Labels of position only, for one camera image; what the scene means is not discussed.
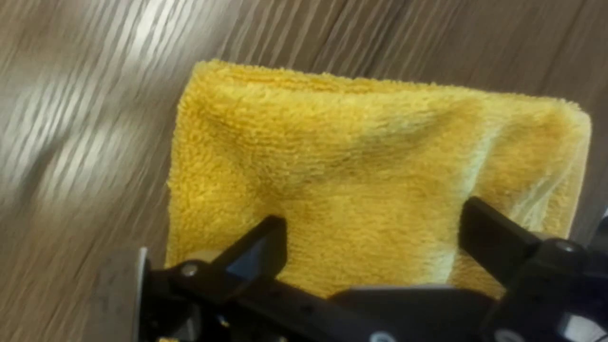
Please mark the yellow terry towel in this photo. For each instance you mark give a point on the yellow terry towel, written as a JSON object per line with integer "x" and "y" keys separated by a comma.
{"x": 353, "y": 178}

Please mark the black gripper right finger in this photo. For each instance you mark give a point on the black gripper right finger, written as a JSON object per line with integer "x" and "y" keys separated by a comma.
{"x": 543, "y": 279}

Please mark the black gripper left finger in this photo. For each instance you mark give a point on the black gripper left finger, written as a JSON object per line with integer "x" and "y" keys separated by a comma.
{"x": 214, "y": 298}

